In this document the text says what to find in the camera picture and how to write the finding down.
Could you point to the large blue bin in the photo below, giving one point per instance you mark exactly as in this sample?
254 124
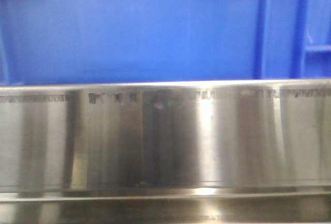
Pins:
97 41

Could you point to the steel shelf front rail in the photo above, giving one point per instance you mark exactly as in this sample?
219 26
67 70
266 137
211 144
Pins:
254 151

